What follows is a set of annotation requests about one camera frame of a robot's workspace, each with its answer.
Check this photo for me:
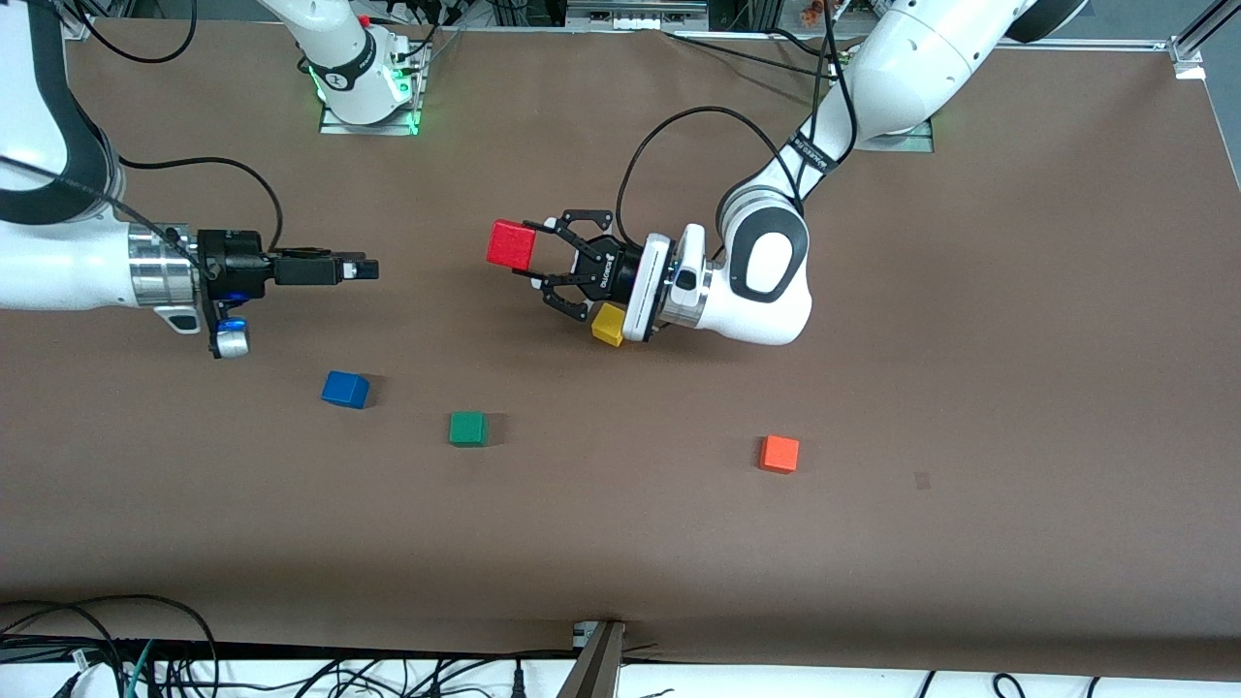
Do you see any red cube block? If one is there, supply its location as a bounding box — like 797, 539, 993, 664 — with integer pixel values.
487, 220, 540, 272

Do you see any blue cube block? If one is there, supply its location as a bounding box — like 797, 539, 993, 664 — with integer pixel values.
321, 370, 370, 410

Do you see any grey power strip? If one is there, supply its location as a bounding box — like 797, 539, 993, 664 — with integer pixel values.
567, 0, 709, 30

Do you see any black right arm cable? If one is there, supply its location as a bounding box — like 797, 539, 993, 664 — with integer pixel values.
0, 0, 284, 282

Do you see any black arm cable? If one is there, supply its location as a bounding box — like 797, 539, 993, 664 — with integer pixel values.
616, 0, 859, 253
0, 0, 284, 282

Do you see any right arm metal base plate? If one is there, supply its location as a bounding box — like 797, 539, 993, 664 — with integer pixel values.
318, 44, 425, 137

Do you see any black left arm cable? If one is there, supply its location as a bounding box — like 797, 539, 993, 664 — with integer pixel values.
616, 0, 859, 253

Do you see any thin black table cable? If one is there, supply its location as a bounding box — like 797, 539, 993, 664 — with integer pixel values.
664, 31, 830, 77

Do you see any thick black table cable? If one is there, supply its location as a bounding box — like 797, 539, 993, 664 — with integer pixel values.
771, 27, 837, 59

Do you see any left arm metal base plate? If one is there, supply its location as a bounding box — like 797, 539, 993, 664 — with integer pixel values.
858, 118, 935, 153

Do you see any black looped floor cable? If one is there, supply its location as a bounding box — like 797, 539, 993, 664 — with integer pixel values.
0, 593, 220, 698

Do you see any aluminium camera mount post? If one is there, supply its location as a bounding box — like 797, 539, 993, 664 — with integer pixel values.
557, 620, 627, 698

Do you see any green floor cable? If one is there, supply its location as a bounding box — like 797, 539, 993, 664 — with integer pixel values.
124, 640, 156, 698

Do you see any aluminium frame rail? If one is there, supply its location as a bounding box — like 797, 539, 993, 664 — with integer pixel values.
1008, 37, 1174, 50

